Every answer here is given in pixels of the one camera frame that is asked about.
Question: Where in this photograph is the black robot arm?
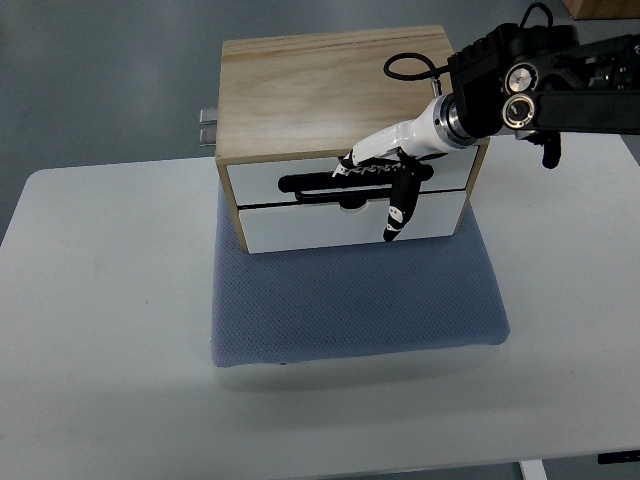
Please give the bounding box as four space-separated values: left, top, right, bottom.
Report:
448 23 639 169

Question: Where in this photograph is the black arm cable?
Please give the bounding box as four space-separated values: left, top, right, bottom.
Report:
383 2 555 96

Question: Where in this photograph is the upper metal bracket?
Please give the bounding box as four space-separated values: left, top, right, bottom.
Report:
199 107 218 125

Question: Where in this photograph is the white bottom drawer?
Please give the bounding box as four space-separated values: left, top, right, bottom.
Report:
239 191 467 253

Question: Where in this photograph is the white table leg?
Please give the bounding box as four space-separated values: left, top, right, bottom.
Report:
519 460 548 480

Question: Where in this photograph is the metal bracket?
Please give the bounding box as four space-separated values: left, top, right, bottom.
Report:
199 126 217 146
199 107 218 125

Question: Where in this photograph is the black table control panel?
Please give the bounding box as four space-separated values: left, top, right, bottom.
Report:
597 450 640 465

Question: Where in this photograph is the white drawer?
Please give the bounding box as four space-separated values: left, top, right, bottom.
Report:
239 191 467 253
227 146 479 206

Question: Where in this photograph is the cardboard box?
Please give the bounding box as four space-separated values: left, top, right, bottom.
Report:
563 0 640 20

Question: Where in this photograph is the blue-grey mesh mat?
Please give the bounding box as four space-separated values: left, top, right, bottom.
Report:
211 203 510 368

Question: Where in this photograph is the black drawer handle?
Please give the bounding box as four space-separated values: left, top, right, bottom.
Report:
277 163 403 204

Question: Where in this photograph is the lower metal bracket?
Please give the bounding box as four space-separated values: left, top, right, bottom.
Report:
199 126 217 146

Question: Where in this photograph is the white top drawer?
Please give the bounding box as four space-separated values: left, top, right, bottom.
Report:
227 146 479 206

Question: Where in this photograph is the wooden drawer cabinet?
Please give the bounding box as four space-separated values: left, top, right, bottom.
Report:
214 25 491 255

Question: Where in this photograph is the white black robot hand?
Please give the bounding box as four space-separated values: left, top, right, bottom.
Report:
333 94 476 242

